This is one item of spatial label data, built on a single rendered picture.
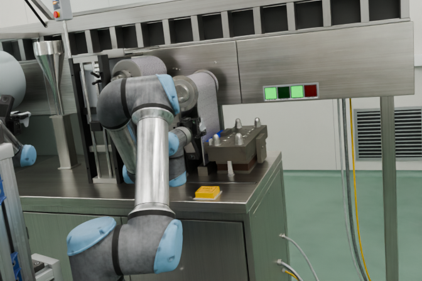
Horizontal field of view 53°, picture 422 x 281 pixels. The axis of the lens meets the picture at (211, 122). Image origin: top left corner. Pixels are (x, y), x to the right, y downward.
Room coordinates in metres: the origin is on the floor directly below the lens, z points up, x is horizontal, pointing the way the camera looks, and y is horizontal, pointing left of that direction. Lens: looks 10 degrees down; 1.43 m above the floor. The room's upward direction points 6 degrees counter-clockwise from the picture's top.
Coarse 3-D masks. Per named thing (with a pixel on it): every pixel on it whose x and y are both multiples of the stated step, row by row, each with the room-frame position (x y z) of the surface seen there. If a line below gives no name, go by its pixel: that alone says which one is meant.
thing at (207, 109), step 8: (216, 96) 1.93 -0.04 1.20; (200, 104) 1.74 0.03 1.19; (208, 104) 1.82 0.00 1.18; (216, 104) 1.92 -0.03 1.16; (200, 112) 1.73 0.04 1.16; (208, 112) 1.81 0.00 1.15; (216, 112) 1.91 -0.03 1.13; (208, 120) 1.80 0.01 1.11; (216, 120) 1.89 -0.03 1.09; (208, 128) 1.79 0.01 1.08; (216, 128) 1.88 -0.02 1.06; (208, 136) 1.78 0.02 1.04
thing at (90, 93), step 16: (80, 64) 1.74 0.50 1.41; (96, 64) 1.71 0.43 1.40; (80, 80) 1.78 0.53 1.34; (96, 80) 1.72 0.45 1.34; (80, 96) 1.76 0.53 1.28; (96, 96) 1.75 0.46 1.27; (80, 112) 1.75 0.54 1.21; (96, 112) 1.74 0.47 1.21; (80, 128) 1.75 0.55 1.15; (96, 128) 1.72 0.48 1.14; (96, 144) 1.75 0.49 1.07; (112, 144) 1.70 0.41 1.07; (96, 160) 1.74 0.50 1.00; (96, 176) 1.78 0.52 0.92; (112, 176) 1.72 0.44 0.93
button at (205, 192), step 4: (200, 188) 1.47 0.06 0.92; (204, 188) 1.46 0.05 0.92; (208, 188) 1.46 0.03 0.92; (212, 188) 1.45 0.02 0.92; (216, 188) 1.45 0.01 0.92; (196, 192) 1.43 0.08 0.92; (200, 192) 1.42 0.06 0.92; (204, 192) 1.42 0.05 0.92; (208, 192) 1.41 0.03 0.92; (212, 192) 1.41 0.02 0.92; (216, 192) 1.43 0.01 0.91; (196, 196) 1.43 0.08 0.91; (200, 196) 1.42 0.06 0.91; (204, 196) 1.42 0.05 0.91; (208, 196) 1.41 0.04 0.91; (212, 196) 1.41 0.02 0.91
